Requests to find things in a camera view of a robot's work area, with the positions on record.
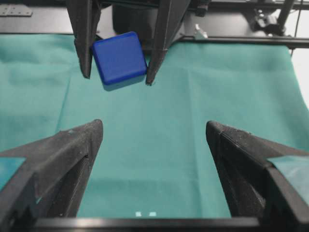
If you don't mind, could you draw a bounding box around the black aluminium table frame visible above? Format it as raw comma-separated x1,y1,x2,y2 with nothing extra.
0,3,309,49

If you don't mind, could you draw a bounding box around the green table cloth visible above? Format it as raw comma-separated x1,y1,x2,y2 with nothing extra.
0,34,309,218

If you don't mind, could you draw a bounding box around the blue plastic cube block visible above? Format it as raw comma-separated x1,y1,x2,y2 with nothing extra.
92,31,147,91

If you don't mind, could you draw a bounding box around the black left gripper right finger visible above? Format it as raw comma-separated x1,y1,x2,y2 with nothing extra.
206,121,309,232

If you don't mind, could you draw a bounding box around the small white bracket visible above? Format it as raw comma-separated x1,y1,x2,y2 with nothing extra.
194,24,208,40

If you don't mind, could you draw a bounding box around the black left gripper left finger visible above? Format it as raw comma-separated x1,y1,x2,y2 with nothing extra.
0,119,103,232

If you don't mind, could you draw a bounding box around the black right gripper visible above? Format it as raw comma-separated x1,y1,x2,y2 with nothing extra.
65,0,211,86

